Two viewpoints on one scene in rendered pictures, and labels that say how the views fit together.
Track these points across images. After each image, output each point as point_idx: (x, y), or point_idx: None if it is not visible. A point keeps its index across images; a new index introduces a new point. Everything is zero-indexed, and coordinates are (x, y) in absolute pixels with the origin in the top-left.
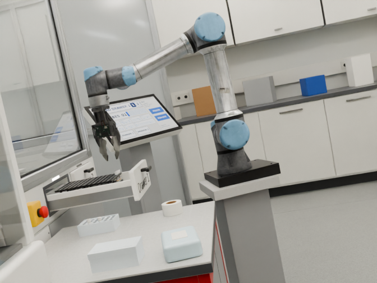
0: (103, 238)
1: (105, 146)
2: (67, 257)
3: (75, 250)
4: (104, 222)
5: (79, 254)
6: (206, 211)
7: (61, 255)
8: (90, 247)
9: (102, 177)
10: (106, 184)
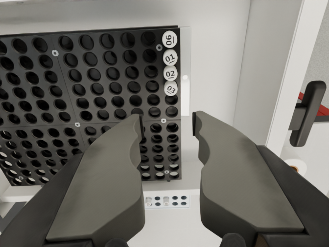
0: (178, 212)
1: (129, 157)
2: (153, 243)
3: (153, 231)
4: (177, 207)
5: (166, 242)
6: (325, 175)
7: (144, 238)
8: (170, 230)
9: (106, 79)
10: (173, 194)
